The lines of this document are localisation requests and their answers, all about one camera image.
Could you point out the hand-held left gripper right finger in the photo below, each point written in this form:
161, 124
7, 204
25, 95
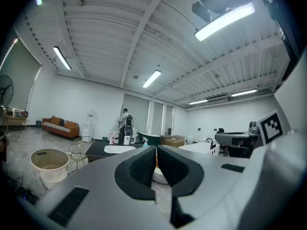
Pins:
211, 176

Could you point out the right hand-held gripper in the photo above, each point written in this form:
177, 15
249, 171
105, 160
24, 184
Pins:
278, 181

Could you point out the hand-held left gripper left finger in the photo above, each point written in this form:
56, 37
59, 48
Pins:
100, 195

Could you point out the blue spray bottle pink trigger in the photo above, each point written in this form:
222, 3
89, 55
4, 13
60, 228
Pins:
145, 143

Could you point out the white bathtub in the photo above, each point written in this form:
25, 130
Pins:
199, 148

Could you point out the black faucet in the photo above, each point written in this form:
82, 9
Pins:
210, 142

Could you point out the black table with white sink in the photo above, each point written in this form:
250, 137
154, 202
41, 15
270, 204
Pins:
96, 151

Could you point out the black office chair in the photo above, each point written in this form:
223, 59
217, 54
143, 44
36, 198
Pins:
221, 130

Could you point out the cardboard box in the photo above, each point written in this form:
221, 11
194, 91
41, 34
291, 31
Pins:
173, 140

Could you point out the white round bucket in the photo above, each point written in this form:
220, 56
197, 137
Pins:
50, 166

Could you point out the grey webcam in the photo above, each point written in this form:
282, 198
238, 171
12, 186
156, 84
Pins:
253, 126

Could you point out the white cylindrical container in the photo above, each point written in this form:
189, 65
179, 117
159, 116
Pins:
126, 140

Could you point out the white water dispenser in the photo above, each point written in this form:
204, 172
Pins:
90, 126

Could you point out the dark green bathtub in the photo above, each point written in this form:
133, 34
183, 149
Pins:
149, 138

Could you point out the long ceiling light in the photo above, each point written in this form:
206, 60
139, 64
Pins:
244, 93
151, 79
197, 101
62, 57
225, 20

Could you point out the orange sofa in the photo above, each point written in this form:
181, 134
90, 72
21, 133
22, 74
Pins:
61, 127

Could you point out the black backpack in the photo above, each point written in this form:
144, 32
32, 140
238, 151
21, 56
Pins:
129, 120

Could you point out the green bin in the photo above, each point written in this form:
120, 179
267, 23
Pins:
38, 123

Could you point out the wooden table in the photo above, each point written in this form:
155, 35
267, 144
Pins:
14, 118

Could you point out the black standing fan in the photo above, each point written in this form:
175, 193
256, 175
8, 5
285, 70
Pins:
5, 90

